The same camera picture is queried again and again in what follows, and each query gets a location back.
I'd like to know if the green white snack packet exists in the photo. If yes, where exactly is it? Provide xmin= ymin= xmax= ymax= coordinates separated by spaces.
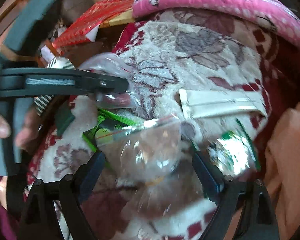
xmin=190 ymin=117 xmax=261 ymax=180

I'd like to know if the bright green candy packet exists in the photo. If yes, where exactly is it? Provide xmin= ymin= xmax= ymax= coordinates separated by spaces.
xmin=82 ymin=108 xmax=139 ymax=152

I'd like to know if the clear bag of snacks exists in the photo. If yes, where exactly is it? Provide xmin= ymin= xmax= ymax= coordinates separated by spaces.
xmin=79 ymin=53 xmax=185 ymax=219

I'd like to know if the long white snack packet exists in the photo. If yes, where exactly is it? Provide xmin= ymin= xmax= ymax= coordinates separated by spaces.
xmin=179 ymin=89 xmax=268 ymax=119

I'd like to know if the dark green snack packet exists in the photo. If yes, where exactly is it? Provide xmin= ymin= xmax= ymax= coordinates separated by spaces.
xmin=55 ymin=103 xmax=75 ymax=137

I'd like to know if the person's left hand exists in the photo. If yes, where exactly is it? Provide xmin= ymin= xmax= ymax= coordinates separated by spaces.
xmin=0 ymin=105 xmax=40 ymax=152

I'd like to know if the green striped white box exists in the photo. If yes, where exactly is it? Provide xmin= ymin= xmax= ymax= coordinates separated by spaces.
xmin=33 ymin=56 xmax=76 ymax=117

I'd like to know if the peach pink cloth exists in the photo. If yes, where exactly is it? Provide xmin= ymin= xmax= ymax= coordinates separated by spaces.
xmin=264 ymin=102 xmax=300 ymax=239

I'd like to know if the red gold patterned cloth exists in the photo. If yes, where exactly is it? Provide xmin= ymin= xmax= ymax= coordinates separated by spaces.
xmin=52 ymin=0 xmax=134 ymax=49

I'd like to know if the floral plush blanket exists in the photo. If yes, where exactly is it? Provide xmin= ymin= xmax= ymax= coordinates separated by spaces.
xmin=27 ymin=7 xmax=300 ymax=240

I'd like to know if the pink penguin pillow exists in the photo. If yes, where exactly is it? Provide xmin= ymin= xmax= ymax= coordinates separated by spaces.
xmin=133 ymin=0 xmax=300 ymax=48

